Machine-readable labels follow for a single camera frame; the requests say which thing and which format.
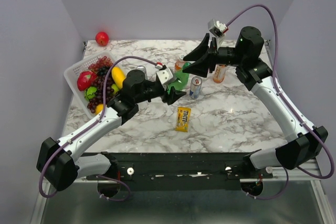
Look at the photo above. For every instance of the black base frame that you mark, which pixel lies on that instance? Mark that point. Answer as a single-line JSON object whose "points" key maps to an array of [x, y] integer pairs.
{"points": [[181, 171]]}

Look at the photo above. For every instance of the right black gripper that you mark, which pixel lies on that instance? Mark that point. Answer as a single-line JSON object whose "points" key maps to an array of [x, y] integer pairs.
{"points": [[201, 67]]}

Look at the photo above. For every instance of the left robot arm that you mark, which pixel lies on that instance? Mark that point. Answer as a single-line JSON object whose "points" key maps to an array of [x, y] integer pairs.
{"points": [[61, 161]]}

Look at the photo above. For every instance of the yellow mango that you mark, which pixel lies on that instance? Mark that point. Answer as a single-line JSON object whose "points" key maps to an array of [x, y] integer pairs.
{"points": [[118, 76]]}

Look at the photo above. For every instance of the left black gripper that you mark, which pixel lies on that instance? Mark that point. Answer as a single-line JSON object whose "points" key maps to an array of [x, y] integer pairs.
{"points": [[174, 96]]}

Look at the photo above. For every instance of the black grape bunch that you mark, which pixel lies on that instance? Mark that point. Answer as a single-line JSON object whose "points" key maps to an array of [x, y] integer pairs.
{"points": [[103, 71]]}

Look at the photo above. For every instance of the red apple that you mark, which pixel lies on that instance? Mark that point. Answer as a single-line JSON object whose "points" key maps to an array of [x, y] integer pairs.
{"points": [[102, 38]]}

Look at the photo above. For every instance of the purple grape bunch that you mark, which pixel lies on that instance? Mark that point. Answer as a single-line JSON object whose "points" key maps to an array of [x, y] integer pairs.
{"points": [[98, 99]]}

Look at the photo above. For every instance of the green apple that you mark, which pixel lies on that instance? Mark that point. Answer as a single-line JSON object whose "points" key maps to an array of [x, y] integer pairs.
{"points": [[114, 89]]}

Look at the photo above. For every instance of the white plastic fruit basket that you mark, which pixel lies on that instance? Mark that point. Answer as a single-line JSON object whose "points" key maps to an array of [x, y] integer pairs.
{"points": [[72, 73]]}

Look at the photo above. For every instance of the blue silver can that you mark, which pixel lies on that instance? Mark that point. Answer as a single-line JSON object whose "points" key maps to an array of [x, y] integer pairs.
{"points": [[195, 87], [141, 68]]}

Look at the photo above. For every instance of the orange bottle front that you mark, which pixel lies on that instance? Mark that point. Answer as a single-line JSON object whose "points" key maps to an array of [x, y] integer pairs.
{"points": [[219, 73]]}

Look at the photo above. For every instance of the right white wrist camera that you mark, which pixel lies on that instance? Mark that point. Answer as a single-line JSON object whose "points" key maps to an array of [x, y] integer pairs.
{"points": [[216, 28]]}

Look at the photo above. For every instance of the yellow lemon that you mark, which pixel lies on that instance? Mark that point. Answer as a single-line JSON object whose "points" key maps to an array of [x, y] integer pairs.
{"points": [[99, 108]]}

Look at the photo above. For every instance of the green bottle cap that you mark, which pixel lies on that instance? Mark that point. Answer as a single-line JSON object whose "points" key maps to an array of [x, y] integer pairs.
{"points": [[186, 65]]}

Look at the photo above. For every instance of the red dragon fruit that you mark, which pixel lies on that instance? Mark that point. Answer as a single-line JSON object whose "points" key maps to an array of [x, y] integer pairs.
{"points": [[85, 80]]}

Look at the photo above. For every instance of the green round fruit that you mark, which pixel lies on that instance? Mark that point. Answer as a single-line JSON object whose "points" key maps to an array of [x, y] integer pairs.
{"points": [[90, 93]]}

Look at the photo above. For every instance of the green plastic bottle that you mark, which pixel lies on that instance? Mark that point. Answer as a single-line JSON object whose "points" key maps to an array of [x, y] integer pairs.
{"points": [[181, 80]]}

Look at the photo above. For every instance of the orange bottle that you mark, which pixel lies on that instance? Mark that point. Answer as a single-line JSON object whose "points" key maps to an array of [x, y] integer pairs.
{"points": [[179, 63], [219, 73]]}

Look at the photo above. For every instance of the yellow candy bag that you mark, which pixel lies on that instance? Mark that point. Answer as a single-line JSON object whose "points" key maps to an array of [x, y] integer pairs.
{"points": [[183, 117]]}

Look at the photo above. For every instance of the red grape bunch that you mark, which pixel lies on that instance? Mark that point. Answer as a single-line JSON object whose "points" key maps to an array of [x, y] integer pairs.
{"points": [[103, 62]]}

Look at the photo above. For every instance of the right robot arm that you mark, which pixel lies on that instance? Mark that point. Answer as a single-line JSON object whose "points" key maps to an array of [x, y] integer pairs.
{"points": [[304, 139]]}

